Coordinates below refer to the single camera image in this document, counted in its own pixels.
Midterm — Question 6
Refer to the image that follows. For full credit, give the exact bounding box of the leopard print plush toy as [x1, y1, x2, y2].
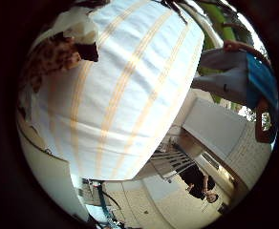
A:
[18, 31, 82, 94]

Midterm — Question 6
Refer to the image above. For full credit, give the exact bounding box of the metal wire rack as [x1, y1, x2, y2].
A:
[149, 143, 201, 183]

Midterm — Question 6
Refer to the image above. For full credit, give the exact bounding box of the person in black clothes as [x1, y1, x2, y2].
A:
[179, 163, 220, 204]

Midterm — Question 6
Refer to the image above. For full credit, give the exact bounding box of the white orange-striped tablecloth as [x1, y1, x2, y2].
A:
[31, 0, 205, 181]

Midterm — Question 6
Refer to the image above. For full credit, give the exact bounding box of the person in blue shirt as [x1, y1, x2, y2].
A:
[191, 39, 279, 145]

